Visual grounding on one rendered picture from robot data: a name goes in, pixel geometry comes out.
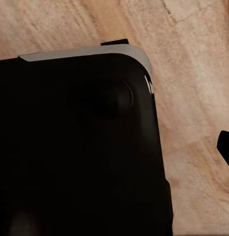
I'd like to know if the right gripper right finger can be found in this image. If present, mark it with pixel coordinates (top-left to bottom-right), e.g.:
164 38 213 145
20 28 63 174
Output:
217 130 229 165

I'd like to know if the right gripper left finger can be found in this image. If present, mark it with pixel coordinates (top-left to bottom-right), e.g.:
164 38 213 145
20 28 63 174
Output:
0 131 22 184

